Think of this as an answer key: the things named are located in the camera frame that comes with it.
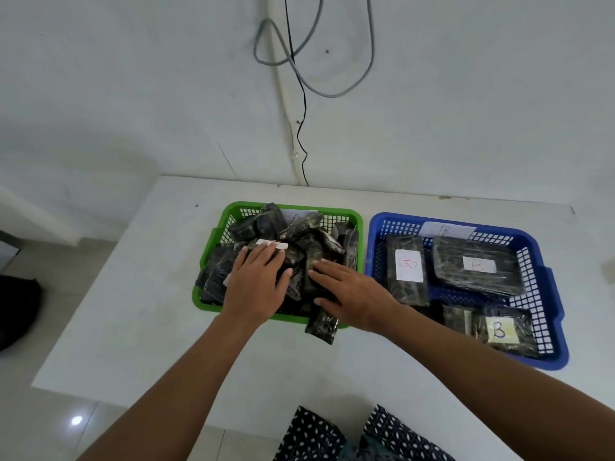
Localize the person's right hand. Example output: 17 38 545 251
307 258 400 333

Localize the person's left hand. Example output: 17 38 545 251
222 242 294 328

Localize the person's left forearm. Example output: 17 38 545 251
76 313 262 461

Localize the person's right forearm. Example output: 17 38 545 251
377 304 615 461

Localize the pile of dark marbled packets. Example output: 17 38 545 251
194 203 360 345

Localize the green plastic basket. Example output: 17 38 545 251
192 201 364 329

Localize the narrow dark packet white label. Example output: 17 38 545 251
384 233 431 308

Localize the white paper tag blue basket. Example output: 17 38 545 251
419 221 477 241

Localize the small dark packet unlabelled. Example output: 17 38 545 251
441 304 476 339

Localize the dark dotted patterned garment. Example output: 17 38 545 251
273 404 456 461

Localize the large dark packet white label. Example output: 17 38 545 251
432 236 527 298

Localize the dark packet yellow label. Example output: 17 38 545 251
472 306 542 359

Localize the blue plastic basket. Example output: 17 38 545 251
364 212 570 371

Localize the thin black cable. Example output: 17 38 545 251
282 0 311 187

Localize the white cable conduit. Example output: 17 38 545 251
266 0 309 187

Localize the grey cable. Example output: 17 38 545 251
253 0 376 99

